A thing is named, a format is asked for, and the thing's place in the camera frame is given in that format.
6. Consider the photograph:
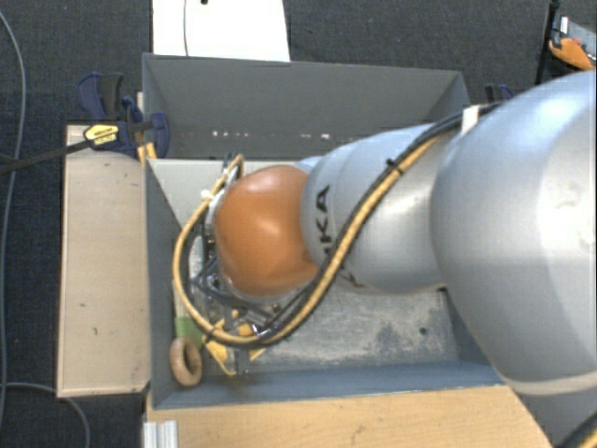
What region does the green flat block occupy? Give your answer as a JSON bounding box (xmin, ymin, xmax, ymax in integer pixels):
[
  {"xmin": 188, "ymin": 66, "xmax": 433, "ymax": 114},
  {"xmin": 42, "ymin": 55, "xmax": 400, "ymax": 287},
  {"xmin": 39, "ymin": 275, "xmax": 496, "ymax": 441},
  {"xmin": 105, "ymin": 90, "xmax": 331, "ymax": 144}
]
[{"xmin": 174, "ymin": 314, "xmax": 207, "ymax": 350}]

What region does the yellow plastic toy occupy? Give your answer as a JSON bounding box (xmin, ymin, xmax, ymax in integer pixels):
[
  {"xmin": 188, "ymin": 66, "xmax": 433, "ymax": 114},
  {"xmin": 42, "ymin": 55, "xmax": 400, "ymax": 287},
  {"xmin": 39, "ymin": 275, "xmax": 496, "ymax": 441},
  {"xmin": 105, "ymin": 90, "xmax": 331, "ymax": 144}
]
[{"xmin": 202, "ymin": 320, "xmax": 268, "ymax": 377}]

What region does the pale wood flat board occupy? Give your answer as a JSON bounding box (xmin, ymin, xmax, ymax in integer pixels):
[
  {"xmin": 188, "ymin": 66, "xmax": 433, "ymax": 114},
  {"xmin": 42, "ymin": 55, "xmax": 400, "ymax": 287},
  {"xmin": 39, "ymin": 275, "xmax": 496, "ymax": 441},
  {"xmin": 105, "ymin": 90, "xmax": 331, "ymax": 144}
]
[{"xmin": 55, "ymin": 123, "xmax": 153, "ymax": 399}]

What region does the grey metal bin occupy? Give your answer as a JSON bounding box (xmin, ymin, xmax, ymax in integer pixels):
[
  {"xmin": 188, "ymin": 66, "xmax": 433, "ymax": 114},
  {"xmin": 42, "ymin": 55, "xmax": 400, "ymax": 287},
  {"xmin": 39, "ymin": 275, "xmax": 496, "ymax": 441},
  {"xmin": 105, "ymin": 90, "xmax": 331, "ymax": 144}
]
[{"xmin": 141, "ymin": 52, "xmax": 507, "ymax": 411}]

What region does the tan wooden ring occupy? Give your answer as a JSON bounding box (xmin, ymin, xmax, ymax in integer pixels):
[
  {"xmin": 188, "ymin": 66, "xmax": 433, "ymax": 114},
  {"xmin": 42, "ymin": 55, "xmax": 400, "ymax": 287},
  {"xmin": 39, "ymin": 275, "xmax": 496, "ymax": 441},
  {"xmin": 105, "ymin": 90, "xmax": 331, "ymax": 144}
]
[{"xmin": 168, "ymin": 336, "xmax": 204, "ymax": 388}]

